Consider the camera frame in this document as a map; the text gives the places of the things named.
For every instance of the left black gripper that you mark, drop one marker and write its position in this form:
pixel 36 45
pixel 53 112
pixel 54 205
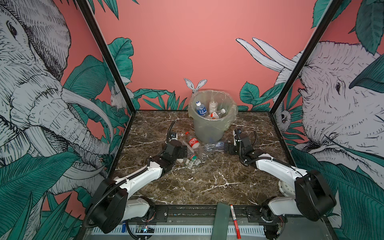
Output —
pixel 184 149

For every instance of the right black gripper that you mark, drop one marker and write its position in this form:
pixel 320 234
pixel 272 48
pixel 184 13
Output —
pixel 232 146

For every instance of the clear bottle white cap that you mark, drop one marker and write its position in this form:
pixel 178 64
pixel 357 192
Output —
pixel 220 146

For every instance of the red label cola bottle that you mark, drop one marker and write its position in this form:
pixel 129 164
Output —
pixel 192 140

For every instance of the green label clear bottle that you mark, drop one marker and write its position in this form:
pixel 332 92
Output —
pixel 192 161

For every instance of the red white label water bottle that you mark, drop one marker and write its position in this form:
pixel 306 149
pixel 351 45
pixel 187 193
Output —
pixel 218 114

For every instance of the blue label crushed bottle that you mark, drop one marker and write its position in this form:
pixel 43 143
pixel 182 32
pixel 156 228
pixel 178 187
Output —
pixel 201 109

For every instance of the yellow white label bottle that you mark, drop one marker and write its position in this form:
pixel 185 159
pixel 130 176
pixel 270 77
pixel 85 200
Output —
pixel 213 106

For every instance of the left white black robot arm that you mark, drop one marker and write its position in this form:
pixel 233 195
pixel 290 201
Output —
pixel 111 202

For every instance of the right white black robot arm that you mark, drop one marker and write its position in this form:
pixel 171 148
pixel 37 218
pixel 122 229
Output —
pixel 312 197

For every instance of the translucent green bin liner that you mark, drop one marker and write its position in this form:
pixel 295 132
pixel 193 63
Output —
pixel 212 114

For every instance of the grey mesh waste bin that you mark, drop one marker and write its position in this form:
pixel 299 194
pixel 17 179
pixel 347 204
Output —
pixel 210 127

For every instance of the white round clock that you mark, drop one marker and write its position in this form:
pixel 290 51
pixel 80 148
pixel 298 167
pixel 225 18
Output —
pixel 286 190

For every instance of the green tape strip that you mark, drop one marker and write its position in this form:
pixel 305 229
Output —
pixel 221 222

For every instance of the red marker pen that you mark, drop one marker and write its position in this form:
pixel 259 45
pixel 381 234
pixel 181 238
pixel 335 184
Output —
pixel 235 222

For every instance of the blue marker pen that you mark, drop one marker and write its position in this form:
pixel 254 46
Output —
pixel 124 227

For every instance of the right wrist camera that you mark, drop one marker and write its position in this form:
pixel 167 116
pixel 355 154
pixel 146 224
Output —
pixel 235 134

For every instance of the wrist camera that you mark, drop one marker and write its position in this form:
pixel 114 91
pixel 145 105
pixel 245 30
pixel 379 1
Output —
pixel 173 136
pixel 235 134

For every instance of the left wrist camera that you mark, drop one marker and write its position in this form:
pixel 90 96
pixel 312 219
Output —
pixel 173 136

